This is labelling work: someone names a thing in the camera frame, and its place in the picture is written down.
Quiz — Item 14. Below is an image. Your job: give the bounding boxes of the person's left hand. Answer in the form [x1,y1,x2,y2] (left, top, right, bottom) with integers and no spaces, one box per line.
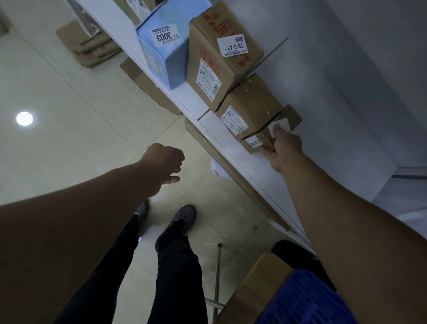
[138,143,186,199]

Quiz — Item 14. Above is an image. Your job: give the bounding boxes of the person's right hand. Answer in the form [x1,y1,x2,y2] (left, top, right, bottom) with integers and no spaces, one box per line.
[260,126,304,174]

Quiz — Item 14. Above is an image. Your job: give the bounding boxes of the long brown box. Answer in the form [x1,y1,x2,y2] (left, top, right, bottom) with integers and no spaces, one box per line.
[240,104,303,155]

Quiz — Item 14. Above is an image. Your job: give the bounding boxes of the white metal shelf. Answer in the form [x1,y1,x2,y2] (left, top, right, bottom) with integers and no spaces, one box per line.
[65,0,427,254]

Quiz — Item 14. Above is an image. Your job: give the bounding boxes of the brown parcel marked 1-3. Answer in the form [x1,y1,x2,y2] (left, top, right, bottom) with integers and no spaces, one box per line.
[216,73,284,142]

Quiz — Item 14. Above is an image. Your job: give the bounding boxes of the bottom-shelf brown parcels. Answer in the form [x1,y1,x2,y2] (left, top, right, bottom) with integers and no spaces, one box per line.
[185,1,264,113]

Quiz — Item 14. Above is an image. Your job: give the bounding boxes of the light blue box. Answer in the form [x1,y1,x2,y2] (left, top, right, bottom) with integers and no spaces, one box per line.
[135,0,213,91]

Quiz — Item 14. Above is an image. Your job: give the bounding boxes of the blue plastic crate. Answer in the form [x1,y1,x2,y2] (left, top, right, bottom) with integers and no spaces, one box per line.
[255,269,358,324]

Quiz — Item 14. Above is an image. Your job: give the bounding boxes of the brown parcel white label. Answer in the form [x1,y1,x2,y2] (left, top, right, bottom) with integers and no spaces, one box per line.
[113,0,166,27]

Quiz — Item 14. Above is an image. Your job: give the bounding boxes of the person's left forearm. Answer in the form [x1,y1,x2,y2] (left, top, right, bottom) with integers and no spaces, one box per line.
[0,160,157,324]

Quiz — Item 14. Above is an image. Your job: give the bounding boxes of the person's right forearm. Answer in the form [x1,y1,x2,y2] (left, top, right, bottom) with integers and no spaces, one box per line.
[280,157,427,324]

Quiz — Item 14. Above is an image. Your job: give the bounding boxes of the person's left shoe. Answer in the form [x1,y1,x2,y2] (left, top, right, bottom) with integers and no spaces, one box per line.
[135,200,150,231]

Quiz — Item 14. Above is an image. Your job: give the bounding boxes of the person's shoe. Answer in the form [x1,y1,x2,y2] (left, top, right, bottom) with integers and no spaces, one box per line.
[135,200,150,231]
[163,204,197,236]

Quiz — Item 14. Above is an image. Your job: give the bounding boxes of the person's right shoe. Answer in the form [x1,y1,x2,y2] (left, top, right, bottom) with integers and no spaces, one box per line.
[163,204,197,236]

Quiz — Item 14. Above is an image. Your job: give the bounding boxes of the torn brown cardboard sheet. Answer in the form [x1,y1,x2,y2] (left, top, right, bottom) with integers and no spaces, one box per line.
[120,57,182,116]

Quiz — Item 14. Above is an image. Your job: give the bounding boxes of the person's right leg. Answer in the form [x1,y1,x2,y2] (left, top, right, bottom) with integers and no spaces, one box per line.
[146,227,209,324]

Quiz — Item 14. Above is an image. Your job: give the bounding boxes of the person's leg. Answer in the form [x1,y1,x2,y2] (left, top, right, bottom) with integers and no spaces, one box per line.
[146,227,209,324]
[53,213,141,324]

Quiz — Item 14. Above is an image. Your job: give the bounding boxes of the person's left leg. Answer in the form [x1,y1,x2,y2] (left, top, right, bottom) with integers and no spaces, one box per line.
[53,213,141,324]

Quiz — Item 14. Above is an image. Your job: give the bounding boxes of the folded cardboard pad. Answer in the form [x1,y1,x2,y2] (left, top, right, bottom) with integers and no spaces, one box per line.
[55,18,122,69]

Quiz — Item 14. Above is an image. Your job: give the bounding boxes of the small white paper scrap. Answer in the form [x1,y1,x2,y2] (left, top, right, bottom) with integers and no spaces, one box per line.
[210,158,231,179]

